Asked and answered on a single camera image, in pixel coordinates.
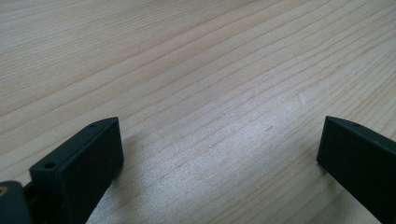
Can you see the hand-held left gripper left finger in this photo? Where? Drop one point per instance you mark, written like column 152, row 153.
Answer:
column 81, row 168

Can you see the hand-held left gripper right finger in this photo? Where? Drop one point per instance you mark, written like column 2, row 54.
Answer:
column 361, row 165

